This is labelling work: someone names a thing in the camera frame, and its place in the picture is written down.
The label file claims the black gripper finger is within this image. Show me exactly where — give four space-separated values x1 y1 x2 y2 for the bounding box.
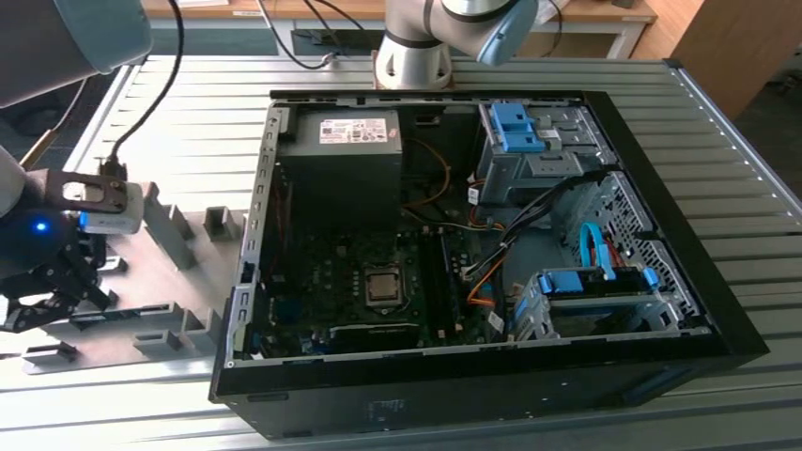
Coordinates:
58 238 118 312
0 289 81 335

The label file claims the grey parts rack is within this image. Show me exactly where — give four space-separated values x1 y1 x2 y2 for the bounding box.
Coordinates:
21 180 252 377

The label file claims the dark green motherboard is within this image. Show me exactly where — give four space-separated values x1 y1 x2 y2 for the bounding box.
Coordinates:
258 220 505 356

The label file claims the grey power supply unit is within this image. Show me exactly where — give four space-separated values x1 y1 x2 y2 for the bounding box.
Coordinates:
277 108 402 222

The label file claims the silver CPU in socket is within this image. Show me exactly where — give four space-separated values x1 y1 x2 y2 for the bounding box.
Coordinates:
357 266 408 314

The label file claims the black graphics card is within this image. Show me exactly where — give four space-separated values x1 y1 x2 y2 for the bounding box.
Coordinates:
328 321 421 352

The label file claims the black open PC case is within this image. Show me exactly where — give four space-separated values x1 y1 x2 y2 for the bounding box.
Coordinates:
208 88 771 443

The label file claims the blue plastic drive latch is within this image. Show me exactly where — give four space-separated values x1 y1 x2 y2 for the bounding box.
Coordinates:
491 101 545 154

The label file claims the grey metal drive cage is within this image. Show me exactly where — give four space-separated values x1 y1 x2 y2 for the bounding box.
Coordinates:
475 101 621 208

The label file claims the hard disk in blue carrier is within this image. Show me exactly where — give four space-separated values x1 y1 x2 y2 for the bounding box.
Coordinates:
536 267 659 300

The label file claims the grey metal disk bay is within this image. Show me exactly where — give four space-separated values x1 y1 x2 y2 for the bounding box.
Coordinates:
509 267 681 342

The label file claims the wooden cabinet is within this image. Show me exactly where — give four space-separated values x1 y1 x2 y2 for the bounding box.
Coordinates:
631 0 802 121

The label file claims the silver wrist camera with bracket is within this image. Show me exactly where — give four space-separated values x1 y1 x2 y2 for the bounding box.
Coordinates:
46 169 146 235

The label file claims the thin red wire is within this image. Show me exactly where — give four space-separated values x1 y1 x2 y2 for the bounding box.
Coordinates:
270 180 294 255

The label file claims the black camera cable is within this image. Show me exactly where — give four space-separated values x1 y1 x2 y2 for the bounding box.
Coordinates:
96 0 186 182

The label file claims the grey cable with white plug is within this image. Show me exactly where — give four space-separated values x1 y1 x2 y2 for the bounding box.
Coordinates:
254 0 342 70

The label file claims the thin orange wire loop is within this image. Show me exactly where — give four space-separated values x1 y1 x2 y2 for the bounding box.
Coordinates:
400 138 453 209

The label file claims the wooden desk with white frame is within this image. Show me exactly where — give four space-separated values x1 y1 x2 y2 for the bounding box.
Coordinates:
140 0 659 60

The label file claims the orange flat wire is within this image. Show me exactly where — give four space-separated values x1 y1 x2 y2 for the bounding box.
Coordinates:
465 261 504 309

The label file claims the blue data wire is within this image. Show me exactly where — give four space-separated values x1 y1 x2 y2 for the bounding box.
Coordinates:
579 220 619 283

